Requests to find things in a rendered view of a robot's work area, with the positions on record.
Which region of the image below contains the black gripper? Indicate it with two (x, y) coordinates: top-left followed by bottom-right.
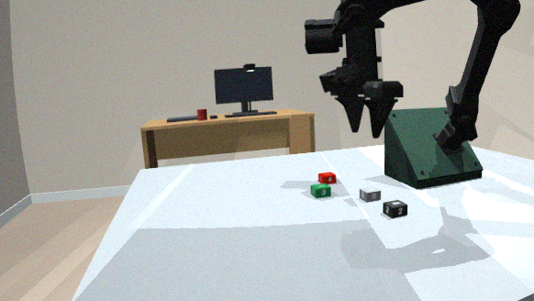
(330, 50), (404, 139)

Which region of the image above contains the red block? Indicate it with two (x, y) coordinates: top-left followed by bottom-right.
(317, 173), (337, 184)

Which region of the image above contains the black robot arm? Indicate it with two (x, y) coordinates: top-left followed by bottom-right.
(305, 0), (521, 155)

